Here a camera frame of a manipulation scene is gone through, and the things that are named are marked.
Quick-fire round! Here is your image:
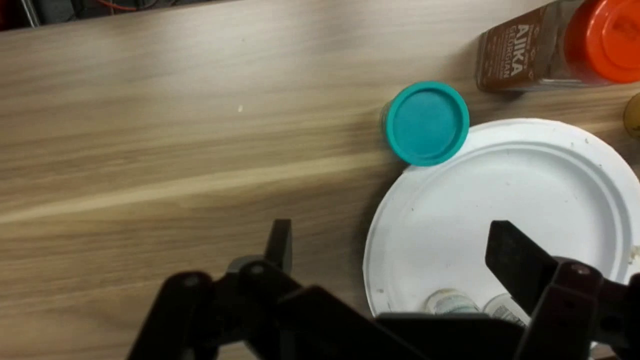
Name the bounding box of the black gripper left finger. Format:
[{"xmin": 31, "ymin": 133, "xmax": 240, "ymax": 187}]
[{"xmin": 126, "ymin": 218, "xmax": 416, "ymax": 360}]

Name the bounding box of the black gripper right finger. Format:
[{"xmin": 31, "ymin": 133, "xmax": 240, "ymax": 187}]
[{"xmin": 485, "ymin": 220, "xmax": 640, "ymax": 360}]

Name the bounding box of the white-capped blue-label bottle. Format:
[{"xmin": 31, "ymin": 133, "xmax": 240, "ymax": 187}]
[{"xmin": 483, "ymin": 293, "xmax": 530, "ymax": 329}]

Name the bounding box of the white-capped green-label bottle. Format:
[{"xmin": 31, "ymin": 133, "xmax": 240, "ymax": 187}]
[{"xmin": 424, "ymin": 286, "xmax": 480, "ymax": 317}]

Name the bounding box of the teal-lidded yellow dough tub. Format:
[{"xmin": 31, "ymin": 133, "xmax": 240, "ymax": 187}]
[{"xmin": 382, "ymin": 78, "xmax": 473, "ymax": 168}]

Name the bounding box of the orange-capped brown spice bottle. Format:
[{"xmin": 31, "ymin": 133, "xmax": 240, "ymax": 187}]
[{"xmin": 475, "ymin": 0, "xmax": 640, "ymax": 94}]

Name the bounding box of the white paper plate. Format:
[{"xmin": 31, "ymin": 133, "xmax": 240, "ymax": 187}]
[{"xmin": 361, "ymin": 116, "xmax": 640, "ymax": 323}]

